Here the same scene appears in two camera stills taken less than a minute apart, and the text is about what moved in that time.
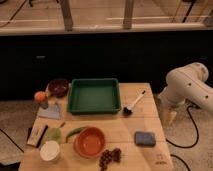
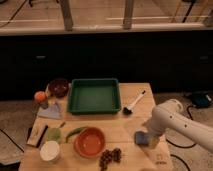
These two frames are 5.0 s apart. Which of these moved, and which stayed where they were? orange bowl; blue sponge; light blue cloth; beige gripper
Moved: beige gripper
Stayed: orange bowl; blue sponge; light blue cloth
